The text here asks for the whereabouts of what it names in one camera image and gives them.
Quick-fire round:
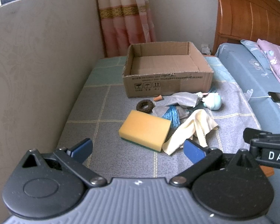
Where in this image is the cream microfibre cloth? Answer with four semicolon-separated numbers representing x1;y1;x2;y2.
162;109;218;155

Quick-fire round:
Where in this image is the light blue plush toy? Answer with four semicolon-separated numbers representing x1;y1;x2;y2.
202;93;222;110

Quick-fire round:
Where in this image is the yellow green sponge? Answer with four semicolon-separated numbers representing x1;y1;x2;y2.
119;110;171;152

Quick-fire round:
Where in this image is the dark brown scrunchie ring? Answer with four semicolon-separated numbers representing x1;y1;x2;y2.
136;99;155;114

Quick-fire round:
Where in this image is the blue floral bed mattress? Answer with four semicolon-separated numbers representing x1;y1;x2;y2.
215;43;280;223

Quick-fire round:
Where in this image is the blue tassel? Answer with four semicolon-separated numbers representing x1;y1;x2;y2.
162;105;180;128

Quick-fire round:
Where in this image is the black smartphone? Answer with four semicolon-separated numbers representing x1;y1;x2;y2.
268;91;280;103

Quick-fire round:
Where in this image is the grey checked blanket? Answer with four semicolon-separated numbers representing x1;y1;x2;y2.
58;57;261;179

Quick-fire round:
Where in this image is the orange foam earplug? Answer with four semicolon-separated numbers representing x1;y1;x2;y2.
153;95;163;102

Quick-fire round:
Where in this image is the lilac floral quilt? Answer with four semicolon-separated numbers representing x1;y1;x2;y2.
257;39;280;80

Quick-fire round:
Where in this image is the open cardboard box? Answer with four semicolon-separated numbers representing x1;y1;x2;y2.
122;41;214;98

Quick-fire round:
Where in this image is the blue floral pillow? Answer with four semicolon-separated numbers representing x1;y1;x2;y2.
241;39;271;72

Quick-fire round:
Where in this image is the wooden bed headboard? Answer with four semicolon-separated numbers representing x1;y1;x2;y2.
212;0;280;54

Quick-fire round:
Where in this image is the pink striped curtain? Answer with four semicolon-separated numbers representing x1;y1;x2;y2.
97;0;156;57

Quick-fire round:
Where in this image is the white wall charger plug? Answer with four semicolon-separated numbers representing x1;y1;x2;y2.
201;43;211;55

